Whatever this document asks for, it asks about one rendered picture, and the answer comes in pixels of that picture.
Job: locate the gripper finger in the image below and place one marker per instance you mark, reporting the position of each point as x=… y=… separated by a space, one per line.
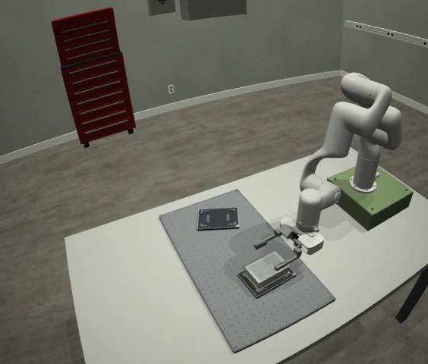
x=263 y=242
x=298 y=252

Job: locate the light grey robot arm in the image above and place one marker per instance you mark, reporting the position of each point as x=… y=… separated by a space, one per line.
x=346 y=119

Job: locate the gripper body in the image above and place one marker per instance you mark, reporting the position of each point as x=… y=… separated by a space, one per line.
x=311 y=242

